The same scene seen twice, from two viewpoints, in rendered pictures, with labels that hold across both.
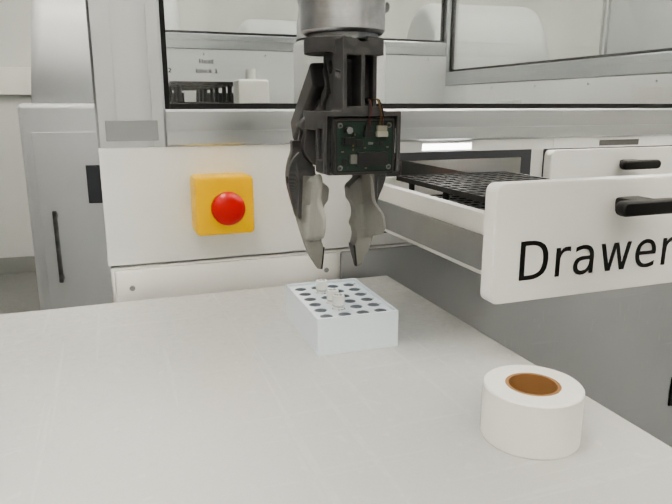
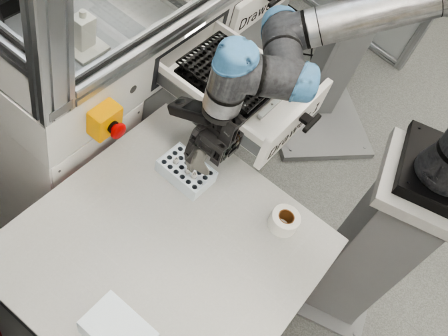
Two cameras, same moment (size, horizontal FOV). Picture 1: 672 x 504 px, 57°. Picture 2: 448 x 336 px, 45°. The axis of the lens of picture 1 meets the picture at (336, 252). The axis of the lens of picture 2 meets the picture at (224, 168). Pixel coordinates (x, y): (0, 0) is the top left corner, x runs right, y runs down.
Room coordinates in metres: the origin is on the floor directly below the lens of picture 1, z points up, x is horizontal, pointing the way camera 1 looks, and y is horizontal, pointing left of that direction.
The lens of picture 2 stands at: (0.07, 0.50, 1.80)
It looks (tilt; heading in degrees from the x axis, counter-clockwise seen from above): 52 degrees down; 312
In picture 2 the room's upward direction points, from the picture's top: 20 degrees clockwise
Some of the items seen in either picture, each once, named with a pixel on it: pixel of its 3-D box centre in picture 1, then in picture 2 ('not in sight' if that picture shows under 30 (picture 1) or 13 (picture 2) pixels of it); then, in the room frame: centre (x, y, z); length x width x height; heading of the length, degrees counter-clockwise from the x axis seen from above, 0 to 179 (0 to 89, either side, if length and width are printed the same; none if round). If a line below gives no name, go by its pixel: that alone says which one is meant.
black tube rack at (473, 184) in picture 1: (496, 207); (229, 78); (0.78, -0.20, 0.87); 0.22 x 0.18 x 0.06; 20
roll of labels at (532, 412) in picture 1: (531, 409); (283, 221); (0.41, -0.14, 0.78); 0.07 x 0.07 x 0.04
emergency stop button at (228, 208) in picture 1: (227, 207); (116, 129); (0.73, 0.13, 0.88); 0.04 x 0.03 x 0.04; 110
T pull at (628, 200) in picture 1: (640, 204); (307, 120); (0.57, -0.28, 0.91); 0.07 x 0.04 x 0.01; 110
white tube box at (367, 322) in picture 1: (338, 313); (186, 171); (0.63, 0.00, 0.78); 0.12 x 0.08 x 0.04; 19
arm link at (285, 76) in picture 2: not in sight; (285, 73); (0.54, -0.10, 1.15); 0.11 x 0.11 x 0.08; 57
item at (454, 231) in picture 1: (491, 209); (227, 77); (0.79, -0.20, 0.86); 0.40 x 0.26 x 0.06; 20
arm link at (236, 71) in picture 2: not in sight; (234, 71); (0.58, -0.01, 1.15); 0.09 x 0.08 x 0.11; 57
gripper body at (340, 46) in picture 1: (345, 108); (217, 129); (0.57, -0.01, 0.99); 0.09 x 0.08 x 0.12; 19
